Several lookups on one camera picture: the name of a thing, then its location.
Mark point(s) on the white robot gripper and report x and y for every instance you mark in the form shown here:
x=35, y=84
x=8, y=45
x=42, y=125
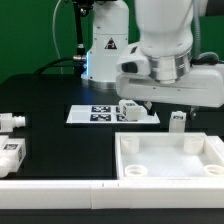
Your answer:
x=202, y=86

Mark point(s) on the white square table top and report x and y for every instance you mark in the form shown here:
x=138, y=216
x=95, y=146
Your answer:
x=168, y=155

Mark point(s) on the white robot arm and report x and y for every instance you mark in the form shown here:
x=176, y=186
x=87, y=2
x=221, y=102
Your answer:
x=157, y=68

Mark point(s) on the white marker sheet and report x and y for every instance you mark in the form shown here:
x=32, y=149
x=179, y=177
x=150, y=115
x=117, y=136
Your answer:
x=106, y=114

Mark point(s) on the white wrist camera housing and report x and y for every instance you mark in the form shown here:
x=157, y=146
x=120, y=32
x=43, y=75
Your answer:
x=132, y=60

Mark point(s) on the black camera pole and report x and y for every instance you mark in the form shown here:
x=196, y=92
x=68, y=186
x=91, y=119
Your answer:
x=81, y=9

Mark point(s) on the white front obstacle rail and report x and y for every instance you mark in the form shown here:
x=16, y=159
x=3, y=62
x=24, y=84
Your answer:
x=199, y=193

